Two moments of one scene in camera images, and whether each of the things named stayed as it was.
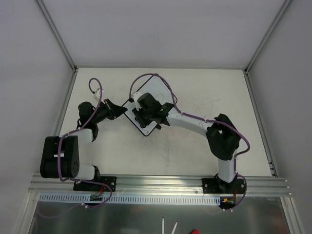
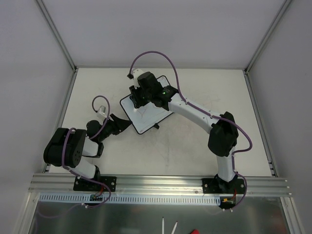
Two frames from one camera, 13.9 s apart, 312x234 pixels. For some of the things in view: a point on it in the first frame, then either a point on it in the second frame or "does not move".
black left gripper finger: x=117 y=111 to x=121 y=124
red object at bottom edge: x=195 y=231 does not move
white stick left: x=163 y=225 does not move
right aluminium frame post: x=282 y=9 does not move
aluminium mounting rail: x=51 y=184 does not move
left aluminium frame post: x=57 y=35 does not move
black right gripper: x=142 y=117 to x=136 y=98
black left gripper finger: x=111 y=105 to x=118 y=120
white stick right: x=173 y=231 does not move
